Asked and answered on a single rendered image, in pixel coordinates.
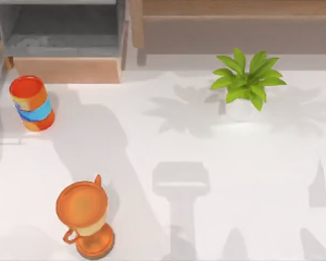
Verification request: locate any pale wooden drawer front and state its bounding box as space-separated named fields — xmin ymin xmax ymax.
xmin=12 ymin=56 xmax=122 ymax=84

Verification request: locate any orange and blue can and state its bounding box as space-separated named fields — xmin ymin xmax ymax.
xmin=9 ymin=75 xmax=56 ymax=133

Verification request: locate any bronze trophy cup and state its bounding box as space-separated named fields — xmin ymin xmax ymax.
xmin=55 ymin=173 xmax=116 ymax=259

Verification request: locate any green plant in white pot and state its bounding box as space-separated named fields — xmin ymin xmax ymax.
xmin=209 ymin=47 xmax=287 ymax=122

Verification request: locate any wooden cupboard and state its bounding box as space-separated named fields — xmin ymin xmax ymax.
xmin=129 ymin=0 xmax=326 ymax=66

